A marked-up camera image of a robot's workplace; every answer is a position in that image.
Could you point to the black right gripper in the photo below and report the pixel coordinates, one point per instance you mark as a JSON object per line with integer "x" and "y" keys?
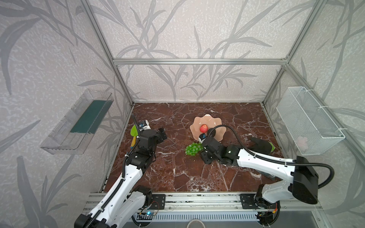
{"x": 207, "y": 143}

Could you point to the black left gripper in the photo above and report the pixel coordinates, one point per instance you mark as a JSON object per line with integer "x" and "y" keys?
{"x": 161, "y": 135}

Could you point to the green fake grape bunch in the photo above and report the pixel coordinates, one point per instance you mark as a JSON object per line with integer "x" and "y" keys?
{"x": 193, "y": 149}

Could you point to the red fake apple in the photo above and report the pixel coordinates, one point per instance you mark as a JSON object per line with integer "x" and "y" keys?
{"x": 204, "y": 128}

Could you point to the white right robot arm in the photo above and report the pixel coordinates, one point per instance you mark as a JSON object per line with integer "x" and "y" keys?
{"x": 297, "y": 181}

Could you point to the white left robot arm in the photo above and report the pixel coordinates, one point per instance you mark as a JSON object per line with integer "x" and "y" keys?
{"x": 123, "y": 200}

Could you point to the green garden trowel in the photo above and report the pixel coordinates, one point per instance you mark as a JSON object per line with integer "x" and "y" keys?
{"x": 134, "y": 134}

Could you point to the black rubber glove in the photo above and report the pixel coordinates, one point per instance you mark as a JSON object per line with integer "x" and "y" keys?
{"x": 261, "y": 146}

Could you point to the pink object in basket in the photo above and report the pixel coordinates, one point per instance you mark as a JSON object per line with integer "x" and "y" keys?
{"x": 302, "y": 143}

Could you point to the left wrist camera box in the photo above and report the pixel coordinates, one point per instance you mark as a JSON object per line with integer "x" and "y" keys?
{"x": 144, "y": 125}

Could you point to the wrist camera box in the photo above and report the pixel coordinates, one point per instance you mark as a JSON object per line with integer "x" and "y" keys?
{"x": 202, "y": 137}
{"x": 144, "y": 125}

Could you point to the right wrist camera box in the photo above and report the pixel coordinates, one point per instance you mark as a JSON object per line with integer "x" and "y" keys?
{"x": 202, "y": 137}

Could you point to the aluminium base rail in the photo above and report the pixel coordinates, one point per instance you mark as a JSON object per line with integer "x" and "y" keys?
{"x": 205, "y": 206}

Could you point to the clear plastic wall bin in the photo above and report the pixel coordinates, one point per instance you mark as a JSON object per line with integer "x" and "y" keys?
{"x": 75, "y": 131}

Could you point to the aluminium frame top crossbar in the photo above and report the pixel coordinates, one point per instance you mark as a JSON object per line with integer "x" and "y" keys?
{"x": 119, "y": 62}

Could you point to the white wire mesh basket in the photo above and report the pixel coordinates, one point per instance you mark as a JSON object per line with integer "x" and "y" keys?
{"x": 304, "y": 116}

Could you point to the aluminium frame post left rear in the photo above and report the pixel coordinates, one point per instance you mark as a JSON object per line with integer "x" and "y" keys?
{"x": 88, "y": 11}

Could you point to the aluminium frame post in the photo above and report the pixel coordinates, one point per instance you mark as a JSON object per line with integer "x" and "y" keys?
{"x": 310, "y": 21}
{"x": 88, "y": 11}

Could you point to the aluminium frame post right rear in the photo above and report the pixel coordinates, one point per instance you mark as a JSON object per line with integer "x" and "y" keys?
{"x": 310, "y": 21}

